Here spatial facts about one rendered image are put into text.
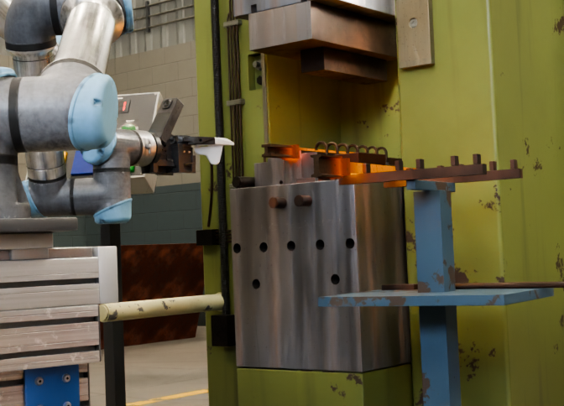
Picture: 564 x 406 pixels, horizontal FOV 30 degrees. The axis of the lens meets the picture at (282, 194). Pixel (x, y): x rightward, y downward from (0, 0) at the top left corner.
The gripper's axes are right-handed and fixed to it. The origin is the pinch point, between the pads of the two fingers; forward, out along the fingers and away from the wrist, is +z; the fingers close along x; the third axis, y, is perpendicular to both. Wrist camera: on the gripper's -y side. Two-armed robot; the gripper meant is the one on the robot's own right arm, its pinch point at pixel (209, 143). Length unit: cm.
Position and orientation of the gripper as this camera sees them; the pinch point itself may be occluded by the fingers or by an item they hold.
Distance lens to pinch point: 237.7
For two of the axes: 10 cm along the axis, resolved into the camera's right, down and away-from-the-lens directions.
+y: 0.4, 10.0, -0.5
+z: 6.2, 0.1, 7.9
